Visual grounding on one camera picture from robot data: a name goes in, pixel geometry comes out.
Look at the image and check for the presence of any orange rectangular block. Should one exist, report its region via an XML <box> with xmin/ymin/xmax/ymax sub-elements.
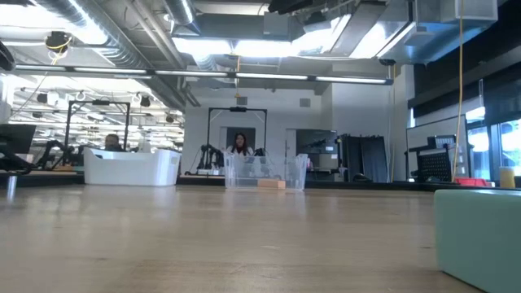
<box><xmin>256</xmin><ymin>178</ymin><xmax>287</xmax><ymax>190</ymax></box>

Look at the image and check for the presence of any long teal block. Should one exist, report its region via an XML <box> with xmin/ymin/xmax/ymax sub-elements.
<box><xmin>433</xmin><ymin>188</ymin><xmax>521</xmax><ymax>293</ymax></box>

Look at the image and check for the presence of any person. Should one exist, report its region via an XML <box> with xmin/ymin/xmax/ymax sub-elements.
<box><xmin>103</xmin><ymin>133</ymin><xmax>125</xmax><ymax>153</ymax></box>
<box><xmin>225</xmin><ymin>132</ymin><xmax>256</xmax><ymax>158</ymax></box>

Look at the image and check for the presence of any clear plastic bin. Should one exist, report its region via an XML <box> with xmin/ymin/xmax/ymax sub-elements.
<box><xmin>222</xmin><ymin>152</ymin><xmax>309</xmax><ymax>191</ymax></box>

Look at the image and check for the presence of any dark storage shelf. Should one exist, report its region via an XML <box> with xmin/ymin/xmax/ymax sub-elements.
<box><xmin>296</xmin><ymin>129</ymin><xmax>339</xmax><ymax>181</ymax></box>

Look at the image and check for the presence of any long linear ceiling light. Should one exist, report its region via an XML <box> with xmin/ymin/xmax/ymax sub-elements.
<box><xmin>14</xmin><ymin>63</ymin><xmax>394</xmax><ymax>85</ymax></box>

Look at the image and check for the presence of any black folding partition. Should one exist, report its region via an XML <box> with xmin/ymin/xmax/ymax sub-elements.
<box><xmin>339</xmin><ymin>133</ymin><xmax>388</xmax><ymax>183</ymax></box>

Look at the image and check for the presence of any white plastic bin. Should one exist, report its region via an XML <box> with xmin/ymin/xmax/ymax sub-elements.
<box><xmin>83</xmin><ymin>146</ymin><xmax>182</xmax><ymax>187</ymax></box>

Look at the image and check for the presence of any grey partition panel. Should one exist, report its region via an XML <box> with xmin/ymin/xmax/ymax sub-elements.
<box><xmin>405</xmin><ymin>115</ymin><xmax>469</xmax><ymax>181</ymax></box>

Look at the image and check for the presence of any black perforated cabinet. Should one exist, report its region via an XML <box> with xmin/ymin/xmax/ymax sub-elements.
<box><xmin>405</xmin><ymin>134</ymin><xmax>459</xmax><ymax>183</ymax></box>

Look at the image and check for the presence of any red bin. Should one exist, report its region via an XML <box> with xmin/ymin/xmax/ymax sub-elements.
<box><xmin>453</xmin><ymin>177</ymin><xmax>493</xmax><ymax>188</ymax></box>

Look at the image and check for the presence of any black monitor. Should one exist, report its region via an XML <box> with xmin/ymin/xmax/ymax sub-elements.
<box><xmin>0</xmin><ymin>124</ymin><xmax>37</xmax><ymax>155</ymax></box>

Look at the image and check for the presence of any yellow cup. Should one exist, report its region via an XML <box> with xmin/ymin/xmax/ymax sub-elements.
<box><xmin>499</xmin><ymin>166</ymin><xmax>516</xmax><ymax>189</ymax></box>

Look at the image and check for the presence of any black gantry frame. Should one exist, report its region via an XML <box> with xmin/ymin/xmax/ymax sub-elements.
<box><xmin>206</xmin><ymin>106</ymin><xmax>269</xmax><ymax>176</ymax></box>
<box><xmin>63</xmin><ymin>99</ymin><xmax>132</xmax><ymax>166</ymax></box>

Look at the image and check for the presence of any black aluminium table frame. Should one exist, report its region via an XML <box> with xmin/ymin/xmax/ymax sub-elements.
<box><xmin>0</xmin><ymin>169</ymin><xmax>521</xmax><ymax>193</ymax></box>

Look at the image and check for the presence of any yellow cable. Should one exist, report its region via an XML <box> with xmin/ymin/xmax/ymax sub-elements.
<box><xmin>451</xmin><ymin>0</ymin><xmax>466</xmax><ymax>183</ymax></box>

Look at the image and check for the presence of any black ceiling cord reel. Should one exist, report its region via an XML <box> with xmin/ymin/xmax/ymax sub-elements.
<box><xmin>44</xmin><ymin>31</ymin><xmax>73</xmax><ymax>54</ymax></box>

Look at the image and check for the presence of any silver metal post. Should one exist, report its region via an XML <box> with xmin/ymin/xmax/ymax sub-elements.
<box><xmin>6</xmin><ymin>174</ymin><xmax>18</xmax><ymax>200</ymax></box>

